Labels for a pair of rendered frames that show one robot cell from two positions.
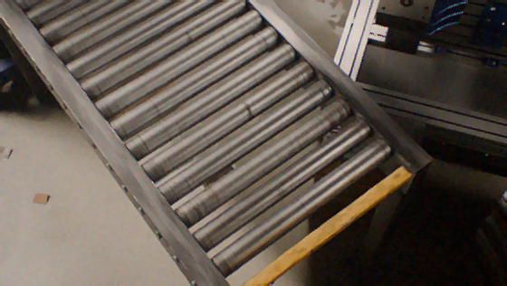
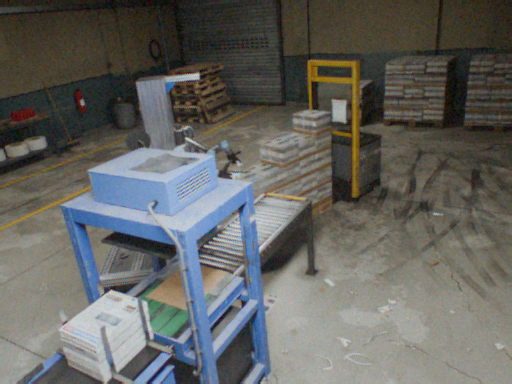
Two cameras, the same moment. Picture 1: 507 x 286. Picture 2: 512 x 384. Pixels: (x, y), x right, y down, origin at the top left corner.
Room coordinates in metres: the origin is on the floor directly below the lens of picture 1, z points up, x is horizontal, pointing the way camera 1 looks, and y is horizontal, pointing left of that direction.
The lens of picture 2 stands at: (2.17, 3.33, 2.53)
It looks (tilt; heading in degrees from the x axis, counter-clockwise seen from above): 23 degrees down; 248
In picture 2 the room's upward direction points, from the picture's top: 5 degrees counter-clockwise
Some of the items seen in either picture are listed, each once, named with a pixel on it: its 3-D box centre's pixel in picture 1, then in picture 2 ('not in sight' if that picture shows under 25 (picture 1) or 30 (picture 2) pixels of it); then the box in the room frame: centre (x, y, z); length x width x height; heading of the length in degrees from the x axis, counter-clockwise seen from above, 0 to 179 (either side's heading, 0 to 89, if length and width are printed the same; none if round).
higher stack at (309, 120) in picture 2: not in sight; (313, 162); (-0.52, -1.23, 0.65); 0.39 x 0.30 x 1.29; 109
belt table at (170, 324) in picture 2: not in sight; (178, 300); (1.80, 0.85, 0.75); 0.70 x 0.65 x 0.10; 36
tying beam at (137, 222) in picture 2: not in sight; (159, 200); (1.80, 0.84, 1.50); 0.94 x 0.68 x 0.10; 126
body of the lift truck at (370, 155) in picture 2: not in sight; (350, 162); (-1.28, -1.49, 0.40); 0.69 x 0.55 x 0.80; 109
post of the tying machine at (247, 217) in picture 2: not in sight; (254, 287); (1.31, 1.02, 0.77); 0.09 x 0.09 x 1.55; 36
